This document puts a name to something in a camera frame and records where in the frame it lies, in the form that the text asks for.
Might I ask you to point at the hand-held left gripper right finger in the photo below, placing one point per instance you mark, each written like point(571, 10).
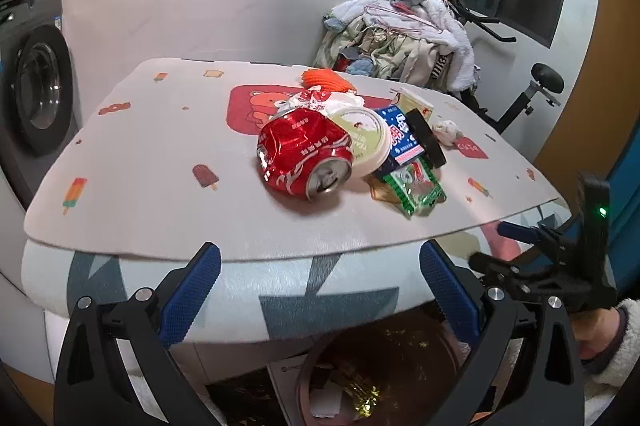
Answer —
point(447, 291)

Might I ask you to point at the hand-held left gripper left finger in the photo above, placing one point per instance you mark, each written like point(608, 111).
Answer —
point(192, 296)

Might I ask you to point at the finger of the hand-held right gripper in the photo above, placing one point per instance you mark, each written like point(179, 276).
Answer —
point(520, 232)
point(495, 271)

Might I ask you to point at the brown round trash bin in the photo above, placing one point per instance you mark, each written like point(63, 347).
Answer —
point(430, 356)

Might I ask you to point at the green snack packet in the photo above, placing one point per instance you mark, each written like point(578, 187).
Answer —
point(415, 191)

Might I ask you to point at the white tissue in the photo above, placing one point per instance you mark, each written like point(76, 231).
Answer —
point(446, 132)

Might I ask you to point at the black rectangular block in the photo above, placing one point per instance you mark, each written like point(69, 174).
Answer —
point(425, 136)

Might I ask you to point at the blue snack packet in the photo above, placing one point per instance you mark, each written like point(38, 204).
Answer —
point(397, 136)

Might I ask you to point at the round white cup lid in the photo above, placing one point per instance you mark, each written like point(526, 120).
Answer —
point(362, 136)

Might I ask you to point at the crushed red soda can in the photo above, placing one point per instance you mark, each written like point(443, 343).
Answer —
point(300, 141)

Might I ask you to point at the white red paper wrapper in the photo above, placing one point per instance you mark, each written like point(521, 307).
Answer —
point(312, 98)

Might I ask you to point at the person's right hand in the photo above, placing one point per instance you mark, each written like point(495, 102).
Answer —
point(595, 331)

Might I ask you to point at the white flat box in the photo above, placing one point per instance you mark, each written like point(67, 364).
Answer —
point(282, 381)

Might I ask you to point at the black exercise bike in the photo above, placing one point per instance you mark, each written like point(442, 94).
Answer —
point(520, 106)

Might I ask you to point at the pink printed mat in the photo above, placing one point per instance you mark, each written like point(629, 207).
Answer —
point(150, 156)

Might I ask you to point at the pile of clothes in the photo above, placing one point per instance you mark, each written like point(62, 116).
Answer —
point(400, 41)

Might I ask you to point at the orange foam net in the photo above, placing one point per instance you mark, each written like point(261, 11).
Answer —
point(325, 79)

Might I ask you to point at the grey washing machine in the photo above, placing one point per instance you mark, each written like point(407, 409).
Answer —
point(35, 96)

